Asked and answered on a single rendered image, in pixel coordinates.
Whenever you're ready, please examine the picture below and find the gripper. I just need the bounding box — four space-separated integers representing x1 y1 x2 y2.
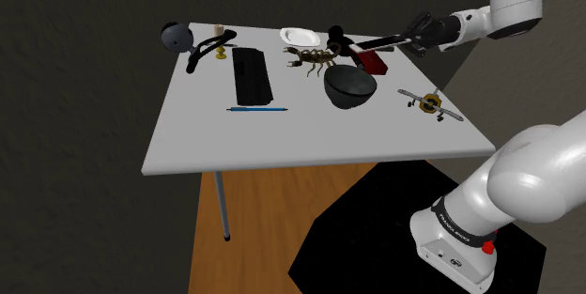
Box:
402 10 463 59

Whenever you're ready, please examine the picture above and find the black white-edged phone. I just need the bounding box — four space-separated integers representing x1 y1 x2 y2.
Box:
349 34 413 54

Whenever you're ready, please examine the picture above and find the dark red box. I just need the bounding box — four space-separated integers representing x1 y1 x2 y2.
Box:
352 50 390 76

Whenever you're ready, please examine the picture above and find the grey and yellow toy plane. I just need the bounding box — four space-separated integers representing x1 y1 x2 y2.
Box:
396 86 465 123

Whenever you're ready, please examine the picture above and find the black round object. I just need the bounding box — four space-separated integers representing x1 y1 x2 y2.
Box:
327 24 355 53

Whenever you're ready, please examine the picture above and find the black bowl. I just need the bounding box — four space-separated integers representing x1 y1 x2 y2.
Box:
322 64 378 111

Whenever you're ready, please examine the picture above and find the brown scorpion figure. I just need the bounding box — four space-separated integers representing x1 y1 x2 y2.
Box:
283 41 344 79

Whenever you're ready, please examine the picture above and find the white plate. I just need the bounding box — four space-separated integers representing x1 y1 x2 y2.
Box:
279 27 322 48

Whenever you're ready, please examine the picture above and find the grey table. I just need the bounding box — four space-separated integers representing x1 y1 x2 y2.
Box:
140 22 498 243

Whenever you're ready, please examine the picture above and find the black keyboard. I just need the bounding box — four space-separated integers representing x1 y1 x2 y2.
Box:
230 47 275 107

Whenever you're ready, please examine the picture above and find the blue pen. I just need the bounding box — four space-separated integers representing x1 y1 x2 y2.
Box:
225 106 289 113

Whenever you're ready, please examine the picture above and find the black robot stand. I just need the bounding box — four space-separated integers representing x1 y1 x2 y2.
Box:
286 160 548 294

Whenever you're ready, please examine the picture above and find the beige candle on gold holder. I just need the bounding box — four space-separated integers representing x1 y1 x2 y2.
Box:
213 23 228 61

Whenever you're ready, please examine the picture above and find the black curved headset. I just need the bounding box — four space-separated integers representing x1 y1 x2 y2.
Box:
185 28 239 75

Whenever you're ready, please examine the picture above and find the dark round webcam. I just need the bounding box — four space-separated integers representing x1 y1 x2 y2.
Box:
160 21 196 54

